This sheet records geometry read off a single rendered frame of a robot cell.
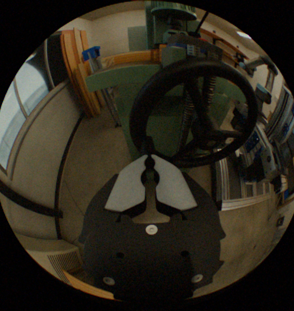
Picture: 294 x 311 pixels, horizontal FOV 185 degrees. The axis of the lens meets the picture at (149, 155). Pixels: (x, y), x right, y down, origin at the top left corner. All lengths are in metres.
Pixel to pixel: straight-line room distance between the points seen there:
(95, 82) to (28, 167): 1.04
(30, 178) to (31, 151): 0.27
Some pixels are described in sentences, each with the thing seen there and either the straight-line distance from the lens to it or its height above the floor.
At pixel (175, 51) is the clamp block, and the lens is 0.21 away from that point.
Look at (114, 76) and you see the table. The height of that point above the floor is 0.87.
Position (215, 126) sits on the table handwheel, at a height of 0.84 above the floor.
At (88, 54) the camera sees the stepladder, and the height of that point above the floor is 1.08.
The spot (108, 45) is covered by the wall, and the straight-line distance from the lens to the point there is 2.94.
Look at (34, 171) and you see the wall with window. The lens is 1.23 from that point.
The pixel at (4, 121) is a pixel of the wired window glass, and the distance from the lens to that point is 1.27.
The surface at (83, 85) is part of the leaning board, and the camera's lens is 1.70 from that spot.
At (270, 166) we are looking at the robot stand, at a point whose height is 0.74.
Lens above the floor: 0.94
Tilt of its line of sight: 59 degrees down
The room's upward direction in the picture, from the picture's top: 2 degrees counter-clockwise
